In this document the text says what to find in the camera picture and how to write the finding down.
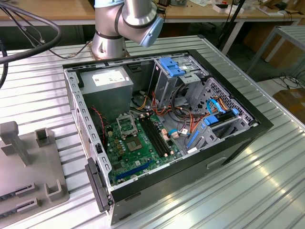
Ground CPU socket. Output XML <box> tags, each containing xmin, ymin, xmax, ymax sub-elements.
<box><xmin>125</xmin><ymin>136</ymin><xmax>146</xmax><ymax>153</ymax></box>

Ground black RAM slot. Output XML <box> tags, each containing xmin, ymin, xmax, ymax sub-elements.
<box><xmin>145</xmin><ymin>116</ymin><xmax>174</xmax><ymax>155</ymax></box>
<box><xmin>139</xmin><ymin>118</ymin><xmax>168</xmax><ymax>157</ymax></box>

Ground metal optical drive cage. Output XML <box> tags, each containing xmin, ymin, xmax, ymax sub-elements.
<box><xmin>152</xmin><ymin>55</ymin><xmax>208</xmax><ymax>108</ymax></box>

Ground grey power supply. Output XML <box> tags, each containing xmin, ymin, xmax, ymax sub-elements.
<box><xmin>80</xmin><ymin>66</ymin><xmax>134</xmax><ymax>122</ymax></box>

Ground green motherboard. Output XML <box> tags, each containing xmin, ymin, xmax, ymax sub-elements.
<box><xmin>104</xmin><ymin>113</ymin><xmax>184</xmax><ymax>187</ymax></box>

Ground blue drive cage latch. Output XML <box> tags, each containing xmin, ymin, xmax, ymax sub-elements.
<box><xmin>160</xmin><ymin>57</ymin><xmax>188</xmax><ymax>77</ymax></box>

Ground blue disk carrier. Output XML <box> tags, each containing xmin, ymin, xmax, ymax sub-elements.
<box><xmin>202</xmin><ymin>108</ymin><xmax>239</xmax><ymax>127</ymax></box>

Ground blue expansion slot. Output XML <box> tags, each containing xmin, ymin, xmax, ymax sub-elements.
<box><xmin>115</xmin><ymin>160</ymin><xmax>153</xmax><ymax>182</ymax></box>

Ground black PC case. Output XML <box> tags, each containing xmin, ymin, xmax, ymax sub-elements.
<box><xmin>62</xmin><ymin>49</ymin><xmax>274</xmax><ymax>226</ymax></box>

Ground black case latch panel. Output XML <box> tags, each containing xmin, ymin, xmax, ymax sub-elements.
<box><xmin>84</xmin><ymin>157</ymin><xmax>112</xmax><ymax>213</ymax></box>

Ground metal disk bay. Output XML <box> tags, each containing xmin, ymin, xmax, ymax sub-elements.
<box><xmin>185</xmin><ymin>77</ymin><xmax>260</xmax><ymax>153</ymax></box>

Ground white box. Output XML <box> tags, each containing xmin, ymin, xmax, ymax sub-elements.
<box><xmin>213</xmin><ymin>3</ymin><xmax>245</xmax><ymax>14</ymax></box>

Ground wooden desk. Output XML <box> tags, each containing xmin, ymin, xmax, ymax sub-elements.
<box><xmin>0</xmin><ymin>0</ymin><xmax>305</xmax><ymax>54</ymax></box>

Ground grey parts rack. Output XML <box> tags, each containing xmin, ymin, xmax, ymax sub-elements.
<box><xmin>0</xmin><ymin>121</ymin><xmax>70</xmax><ymax>219</ymax></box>

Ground brown cardboard box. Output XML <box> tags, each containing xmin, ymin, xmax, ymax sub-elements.
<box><xmin>262</xmin><ymin>35</ymin><xmax>305</xmax><ymax>70</ymax></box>
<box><xmin>273</xmin><ymin>87</ymin><xmax>305</xmax><ymax>120</ymax></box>

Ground blue wire with connector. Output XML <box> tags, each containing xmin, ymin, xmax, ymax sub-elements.
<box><xmin>166</xmin><ymin>128</ymin><xmax>190</xmax><ymax>141</ymax></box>

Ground orange wire bundle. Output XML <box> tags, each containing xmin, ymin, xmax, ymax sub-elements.
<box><xmin>152</xmin><ymin>92</ymin><xmax>204</xmax><ymax>125</ymax></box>

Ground blue plastic rail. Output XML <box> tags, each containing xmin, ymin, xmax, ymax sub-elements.
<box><xmin>185</xmin><ymin>130</ymin><xmax>200</xmax><ymax>149</ymax></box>

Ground red and black wire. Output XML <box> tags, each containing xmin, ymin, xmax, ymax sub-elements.
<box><xmin>91</xmin><ymin>106</ymin><xmax>107</xmax><ymax>144</ymax></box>

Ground blue data wire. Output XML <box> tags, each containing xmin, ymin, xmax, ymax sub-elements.
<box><xmin>206</xmin><ymin>98</ymin><xmax>226</xmax><ymax>115</ymax></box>

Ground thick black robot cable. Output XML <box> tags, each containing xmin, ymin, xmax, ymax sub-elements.
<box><xmin>0</xmin><ymin>4</ymin><xmax>63</xmax><ymax>65</ymax></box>

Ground metal frame shelf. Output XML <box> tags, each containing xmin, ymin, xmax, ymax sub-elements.
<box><xmin>246</xmin><ymin>25</ymin><xmax>305</xmax><ymax>74</ymax></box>

